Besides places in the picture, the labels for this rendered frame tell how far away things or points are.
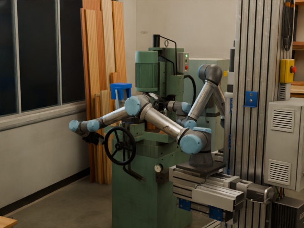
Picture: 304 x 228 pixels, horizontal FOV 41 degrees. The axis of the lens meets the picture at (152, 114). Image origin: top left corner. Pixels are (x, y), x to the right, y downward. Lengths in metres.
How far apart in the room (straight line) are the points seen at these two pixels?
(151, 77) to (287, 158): 1.26
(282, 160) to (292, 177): 0.10
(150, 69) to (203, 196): 1.17
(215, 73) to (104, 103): 2.04
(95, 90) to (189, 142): 2.44
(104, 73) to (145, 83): 1.77
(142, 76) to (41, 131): 1.46
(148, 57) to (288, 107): 1.23
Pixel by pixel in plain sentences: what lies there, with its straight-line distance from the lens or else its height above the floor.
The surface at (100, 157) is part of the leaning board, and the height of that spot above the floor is 0.31.
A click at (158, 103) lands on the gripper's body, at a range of 2.90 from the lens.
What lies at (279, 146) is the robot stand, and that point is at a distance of 2.38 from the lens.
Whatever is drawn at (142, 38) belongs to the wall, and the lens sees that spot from 5.77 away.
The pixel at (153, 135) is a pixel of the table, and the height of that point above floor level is 0.88.
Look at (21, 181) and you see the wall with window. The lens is 4.10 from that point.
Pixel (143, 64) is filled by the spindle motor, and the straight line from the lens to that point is 3.13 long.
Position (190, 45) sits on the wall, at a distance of 5.49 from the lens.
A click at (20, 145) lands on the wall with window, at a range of 4.01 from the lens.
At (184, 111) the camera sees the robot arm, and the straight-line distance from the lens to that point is 2.82.
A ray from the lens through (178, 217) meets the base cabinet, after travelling 3.52.
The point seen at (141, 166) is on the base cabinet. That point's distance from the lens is 3.16.
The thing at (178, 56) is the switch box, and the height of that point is 1.45.
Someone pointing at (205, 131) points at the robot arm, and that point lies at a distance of 2.46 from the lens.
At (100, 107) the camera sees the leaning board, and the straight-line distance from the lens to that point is 4.54.
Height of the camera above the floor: 1.54
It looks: 9 degrees down
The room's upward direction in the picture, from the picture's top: 1 degrees clockwise
